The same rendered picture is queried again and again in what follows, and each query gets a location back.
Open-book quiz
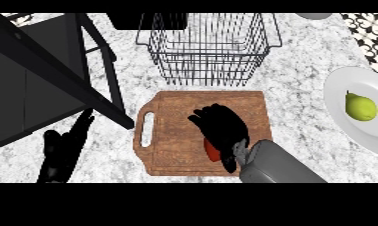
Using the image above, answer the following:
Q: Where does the brown wooden cutting board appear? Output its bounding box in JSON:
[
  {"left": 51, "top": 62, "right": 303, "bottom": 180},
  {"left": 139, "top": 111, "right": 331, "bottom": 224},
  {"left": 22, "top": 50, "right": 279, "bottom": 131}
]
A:
[{"left": 132, "top": 90, "right": 275, "bottom": 177}]

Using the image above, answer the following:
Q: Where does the black wire basket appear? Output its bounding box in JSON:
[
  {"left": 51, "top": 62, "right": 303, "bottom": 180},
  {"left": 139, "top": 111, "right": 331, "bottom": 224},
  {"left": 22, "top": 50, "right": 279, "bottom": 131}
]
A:
[{"left": 135, "top": 12, "right": 284, "bottom": 87}]

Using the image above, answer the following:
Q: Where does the white plate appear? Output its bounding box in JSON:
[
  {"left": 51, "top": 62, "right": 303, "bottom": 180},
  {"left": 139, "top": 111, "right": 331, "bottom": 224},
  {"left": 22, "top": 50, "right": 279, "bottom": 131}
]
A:
[{"left": 322, "top": 66, "right": 378, "bottom": 154}]

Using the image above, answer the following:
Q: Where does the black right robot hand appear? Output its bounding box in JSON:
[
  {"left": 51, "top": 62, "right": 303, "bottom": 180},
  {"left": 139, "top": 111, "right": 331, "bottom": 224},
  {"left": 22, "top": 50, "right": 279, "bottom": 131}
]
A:
[{"left": 186, "top": 103, "right": 251, "bottom": 174}]

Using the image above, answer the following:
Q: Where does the red bell pepper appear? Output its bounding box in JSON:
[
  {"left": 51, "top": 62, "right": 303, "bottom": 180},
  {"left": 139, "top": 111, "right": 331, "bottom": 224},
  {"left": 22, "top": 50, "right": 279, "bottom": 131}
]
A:
[{"left": 203, "top": 137, "right": 223, "bottom": 163}]

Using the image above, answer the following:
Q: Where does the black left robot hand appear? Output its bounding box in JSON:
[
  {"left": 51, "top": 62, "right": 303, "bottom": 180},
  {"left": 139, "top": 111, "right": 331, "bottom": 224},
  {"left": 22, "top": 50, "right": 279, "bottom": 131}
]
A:
[{"left": 37, "top": 108, "right": 96, "bottom": 184}]

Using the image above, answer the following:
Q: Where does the black white patterned mat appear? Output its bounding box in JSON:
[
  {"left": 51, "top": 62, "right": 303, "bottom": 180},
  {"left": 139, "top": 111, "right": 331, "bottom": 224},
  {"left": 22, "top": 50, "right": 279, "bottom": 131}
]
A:
[{"left": 338, "top": 12, "right": 378, "bottom": 65}]

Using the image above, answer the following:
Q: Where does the green pear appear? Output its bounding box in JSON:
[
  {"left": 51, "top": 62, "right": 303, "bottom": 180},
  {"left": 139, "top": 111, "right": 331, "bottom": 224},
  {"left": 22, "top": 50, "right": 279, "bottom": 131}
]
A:
[{"left": 344, "top": 90, "right": 378, "bottom": 122}]

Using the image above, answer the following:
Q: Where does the grey round object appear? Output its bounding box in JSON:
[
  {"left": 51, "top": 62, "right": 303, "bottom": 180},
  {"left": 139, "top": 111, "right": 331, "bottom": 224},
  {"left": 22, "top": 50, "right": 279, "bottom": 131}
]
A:
[{"left": 294, "top": 12, "right": 335, "bottom": 21}]

